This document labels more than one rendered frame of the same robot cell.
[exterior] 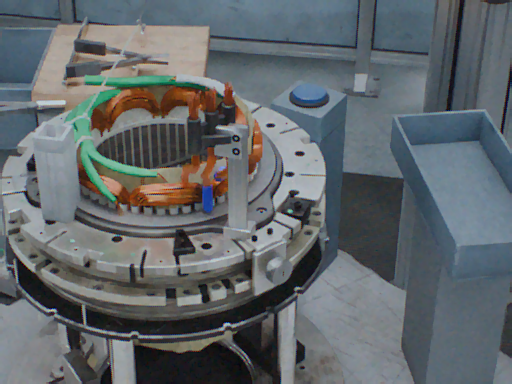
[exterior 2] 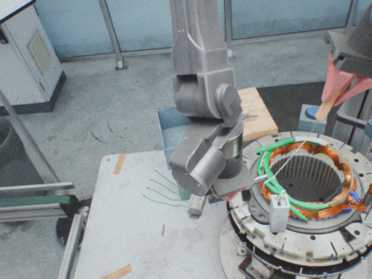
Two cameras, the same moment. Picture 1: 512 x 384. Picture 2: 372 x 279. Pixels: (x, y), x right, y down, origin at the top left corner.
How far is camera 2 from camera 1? 61 cm
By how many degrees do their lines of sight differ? 13
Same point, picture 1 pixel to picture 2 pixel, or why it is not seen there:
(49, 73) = not seen: hidden behind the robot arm
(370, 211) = not seen: hidden behind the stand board
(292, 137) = (346, 150)
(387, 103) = (240, 58)
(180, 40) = (247, 97)
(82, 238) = (296, 241)
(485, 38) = not seen: outside the picture
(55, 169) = (282, 217)
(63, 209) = (282, 228)
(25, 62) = (178, 118)
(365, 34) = (228, 35)
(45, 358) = (230, 246)
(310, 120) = (320, 125)
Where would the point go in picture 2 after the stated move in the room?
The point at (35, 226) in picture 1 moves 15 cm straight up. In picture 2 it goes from (269, 238) to (275, 193)
